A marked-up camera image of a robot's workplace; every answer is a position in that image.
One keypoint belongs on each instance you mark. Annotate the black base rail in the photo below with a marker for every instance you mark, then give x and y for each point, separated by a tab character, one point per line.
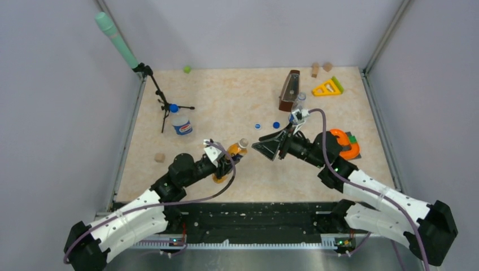
256	225

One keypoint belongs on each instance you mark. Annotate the black microphone tripod stand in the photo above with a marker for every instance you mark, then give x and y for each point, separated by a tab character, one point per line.
146	71

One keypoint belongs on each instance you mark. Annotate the blue labelled white jar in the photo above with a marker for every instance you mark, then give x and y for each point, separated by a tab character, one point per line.
181	125

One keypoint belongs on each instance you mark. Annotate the orange toy tape dispenser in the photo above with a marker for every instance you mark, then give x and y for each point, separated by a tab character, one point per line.
350	146

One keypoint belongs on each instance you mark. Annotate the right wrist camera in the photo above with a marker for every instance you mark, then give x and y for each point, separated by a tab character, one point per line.
299	117

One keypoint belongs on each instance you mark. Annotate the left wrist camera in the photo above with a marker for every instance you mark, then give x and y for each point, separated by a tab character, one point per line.
214	151

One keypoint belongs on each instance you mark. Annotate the orange juice bottle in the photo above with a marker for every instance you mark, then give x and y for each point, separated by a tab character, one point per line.
239	149

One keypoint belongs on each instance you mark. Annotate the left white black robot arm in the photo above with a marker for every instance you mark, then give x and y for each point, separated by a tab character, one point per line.
92	246

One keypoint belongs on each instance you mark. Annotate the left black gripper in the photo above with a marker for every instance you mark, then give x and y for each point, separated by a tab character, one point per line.
225	165

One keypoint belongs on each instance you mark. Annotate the mint green microphone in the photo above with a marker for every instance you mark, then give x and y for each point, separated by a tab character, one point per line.
108	27

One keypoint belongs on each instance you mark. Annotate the small wooden cube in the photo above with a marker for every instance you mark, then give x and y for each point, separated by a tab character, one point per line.
328	66

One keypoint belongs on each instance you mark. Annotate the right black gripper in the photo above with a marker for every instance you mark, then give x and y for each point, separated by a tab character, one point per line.
269	148

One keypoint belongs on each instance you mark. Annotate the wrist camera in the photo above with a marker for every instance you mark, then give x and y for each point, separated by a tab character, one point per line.
299	117
214	151

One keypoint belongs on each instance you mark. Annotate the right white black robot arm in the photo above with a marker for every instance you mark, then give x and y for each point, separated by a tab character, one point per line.
428	230

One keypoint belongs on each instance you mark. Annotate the yellow triangle toy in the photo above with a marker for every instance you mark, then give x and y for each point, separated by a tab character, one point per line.
328	88

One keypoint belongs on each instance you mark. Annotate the beige wooden cube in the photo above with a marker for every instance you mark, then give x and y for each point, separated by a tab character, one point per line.
159	157

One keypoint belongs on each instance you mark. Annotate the brown metronome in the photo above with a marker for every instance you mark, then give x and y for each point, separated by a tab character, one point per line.
290	90

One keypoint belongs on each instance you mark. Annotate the clear crushed plastic bottle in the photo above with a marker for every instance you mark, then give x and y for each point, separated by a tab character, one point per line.
297	106

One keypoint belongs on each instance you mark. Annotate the tall wooden block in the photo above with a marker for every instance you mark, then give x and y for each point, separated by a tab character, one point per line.
315	69

